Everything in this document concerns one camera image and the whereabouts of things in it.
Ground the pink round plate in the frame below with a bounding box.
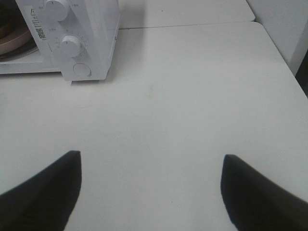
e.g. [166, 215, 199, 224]
[0, 24, 32, 55]

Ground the white microwave oven body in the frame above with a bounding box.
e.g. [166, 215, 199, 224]
[0, 0, 120, 81]

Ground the round white door button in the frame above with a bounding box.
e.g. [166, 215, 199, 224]
[73, 63, 91, 77]

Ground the lower white timer knob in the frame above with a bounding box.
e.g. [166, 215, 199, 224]
[60, 36, 83, 58]

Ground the upper white control knob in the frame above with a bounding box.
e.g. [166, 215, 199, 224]
[44, 0, 70, 21]

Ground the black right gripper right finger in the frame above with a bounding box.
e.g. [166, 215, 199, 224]
[221, 154, 308, 231]

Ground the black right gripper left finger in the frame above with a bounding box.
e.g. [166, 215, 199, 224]
[0, 151, 81, 231]

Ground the glass microwave turntable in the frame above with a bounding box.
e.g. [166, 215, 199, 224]
[0, 38, 38, 61]

